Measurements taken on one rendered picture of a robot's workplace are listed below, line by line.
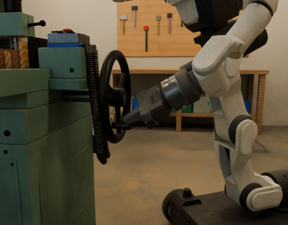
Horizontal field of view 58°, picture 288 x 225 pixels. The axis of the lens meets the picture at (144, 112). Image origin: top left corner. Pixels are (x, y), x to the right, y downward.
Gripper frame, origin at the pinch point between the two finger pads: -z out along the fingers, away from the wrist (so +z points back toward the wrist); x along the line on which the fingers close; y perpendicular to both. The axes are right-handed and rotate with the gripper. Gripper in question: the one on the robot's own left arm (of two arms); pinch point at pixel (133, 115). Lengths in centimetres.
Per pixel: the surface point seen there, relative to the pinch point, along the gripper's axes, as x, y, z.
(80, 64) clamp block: 14.5, 14.0, -7.0
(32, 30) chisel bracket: 34.7, 23.5, -19.4
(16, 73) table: 4.2, 25.8, -16.0
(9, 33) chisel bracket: 30.8, 27.7, -24.2
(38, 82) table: 9.4, 18.6, -17.4
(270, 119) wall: 198, -318, 83
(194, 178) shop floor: 58, -144, -22
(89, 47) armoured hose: 19.2, 14.6, -3.3
